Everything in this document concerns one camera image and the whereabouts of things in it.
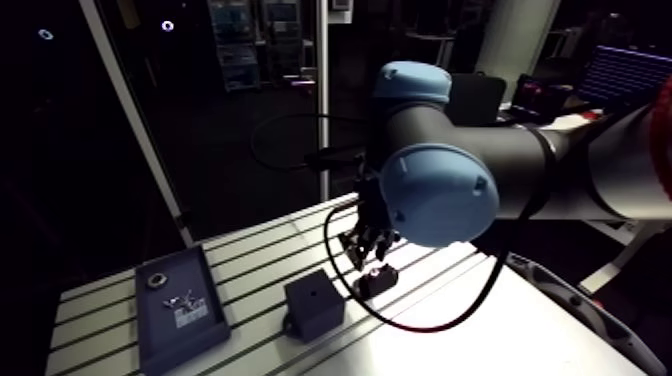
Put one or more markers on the steel screw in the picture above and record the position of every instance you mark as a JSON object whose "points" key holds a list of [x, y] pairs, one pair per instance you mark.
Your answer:
{"points": [[187, 297], [171, 302]]}

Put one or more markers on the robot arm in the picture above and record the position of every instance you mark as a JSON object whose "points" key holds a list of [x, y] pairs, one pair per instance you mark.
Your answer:
{"points": [[514, 157]]}

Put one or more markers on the pale round pillar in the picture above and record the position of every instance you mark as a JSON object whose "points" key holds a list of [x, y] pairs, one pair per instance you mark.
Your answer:
{"points": [[517, 47]]}

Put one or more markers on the lit screen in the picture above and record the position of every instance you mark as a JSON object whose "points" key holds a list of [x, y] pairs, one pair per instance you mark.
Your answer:
{"points": [[624, 76]]}

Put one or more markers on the pale holed strip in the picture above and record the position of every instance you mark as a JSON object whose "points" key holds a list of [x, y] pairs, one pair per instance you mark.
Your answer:
{"points": [[593, 315]]}

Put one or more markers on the dark blue-grey block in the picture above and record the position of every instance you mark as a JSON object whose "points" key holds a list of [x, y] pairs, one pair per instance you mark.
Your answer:
{"points": [[314, 307]]}

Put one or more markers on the white slanted post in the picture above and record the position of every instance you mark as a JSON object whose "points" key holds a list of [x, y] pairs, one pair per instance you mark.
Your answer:
{"points": [[134, 118]]}

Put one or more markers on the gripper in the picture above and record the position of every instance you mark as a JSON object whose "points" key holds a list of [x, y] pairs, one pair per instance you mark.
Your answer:
{"points": [[372, 202]]}

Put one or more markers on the black oval holder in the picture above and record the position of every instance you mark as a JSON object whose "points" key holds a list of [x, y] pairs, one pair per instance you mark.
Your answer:
{"points": [[379, 283]]}

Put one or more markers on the white upright post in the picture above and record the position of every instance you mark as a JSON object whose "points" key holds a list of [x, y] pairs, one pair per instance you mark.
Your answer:
{"points": [[323, 94]]}

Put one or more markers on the dark blue-grey tray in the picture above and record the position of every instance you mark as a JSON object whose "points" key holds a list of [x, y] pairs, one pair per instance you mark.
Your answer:
{"points": [[178, 336]]}

